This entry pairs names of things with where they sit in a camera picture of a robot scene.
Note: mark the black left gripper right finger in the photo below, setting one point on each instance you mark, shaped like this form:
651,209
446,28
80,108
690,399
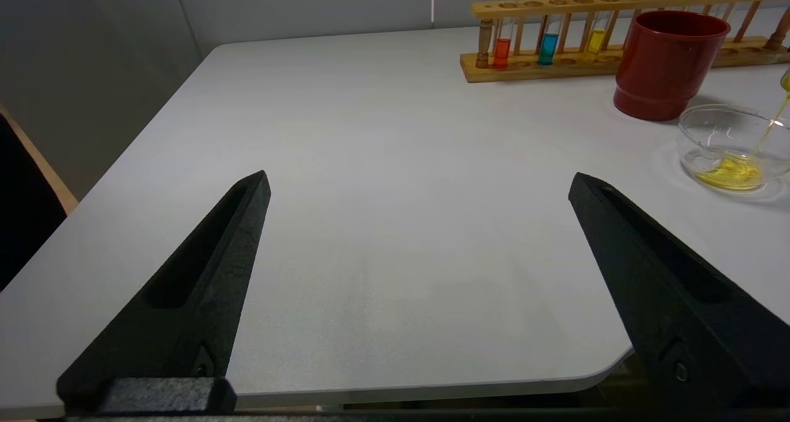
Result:
679,311

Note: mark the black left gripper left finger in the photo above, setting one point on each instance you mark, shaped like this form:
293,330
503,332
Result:
203,298

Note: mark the test tube with yellow liquid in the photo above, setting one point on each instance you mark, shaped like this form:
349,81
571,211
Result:
595,41
785,81

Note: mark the wooden test tube rack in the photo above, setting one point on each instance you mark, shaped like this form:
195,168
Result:
537,70

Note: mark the test tube with blue liquid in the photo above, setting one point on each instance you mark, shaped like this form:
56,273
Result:
547,49

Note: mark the test tube with orange liquid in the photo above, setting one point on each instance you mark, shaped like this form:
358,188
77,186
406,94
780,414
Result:
501,52

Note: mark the clear glass bowl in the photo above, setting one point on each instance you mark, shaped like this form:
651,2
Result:
710,132

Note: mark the large dark object beside table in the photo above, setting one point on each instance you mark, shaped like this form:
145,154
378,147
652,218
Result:
24,224

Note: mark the red plastic cup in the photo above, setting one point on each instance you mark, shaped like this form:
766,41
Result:
663,64

